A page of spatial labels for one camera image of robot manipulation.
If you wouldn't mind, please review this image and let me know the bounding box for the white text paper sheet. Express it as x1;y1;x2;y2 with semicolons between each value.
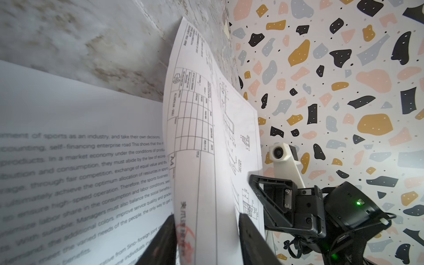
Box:
1;61;173;265

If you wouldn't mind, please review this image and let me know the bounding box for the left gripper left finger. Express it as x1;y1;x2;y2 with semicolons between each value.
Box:
136;214;177;265

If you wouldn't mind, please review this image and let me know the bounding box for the white technical drawing sheet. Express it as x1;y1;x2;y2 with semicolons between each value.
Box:
163;19;264;265

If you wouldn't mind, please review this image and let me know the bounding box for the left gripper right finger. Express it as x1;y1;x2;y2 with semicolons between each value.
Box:
238;213;281;265

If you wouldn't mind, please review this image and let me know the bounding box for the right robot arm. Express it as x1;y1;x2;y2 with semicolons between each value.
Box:
249;174;396;265

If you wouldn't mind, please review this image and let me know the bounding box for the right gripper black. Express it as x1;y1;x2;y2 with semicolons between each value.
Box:
249;174;326;240

